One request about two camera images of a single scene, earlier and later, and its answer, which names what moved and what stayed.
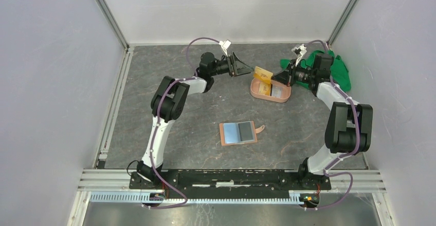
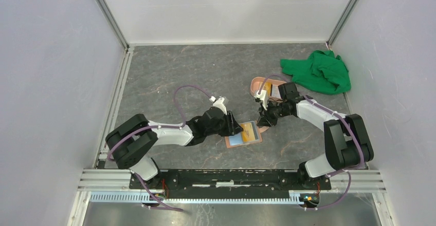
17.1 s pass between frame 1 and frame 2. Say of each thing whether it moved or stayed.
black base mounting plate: stayed
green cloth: stayed
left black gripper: moved
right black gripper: moved
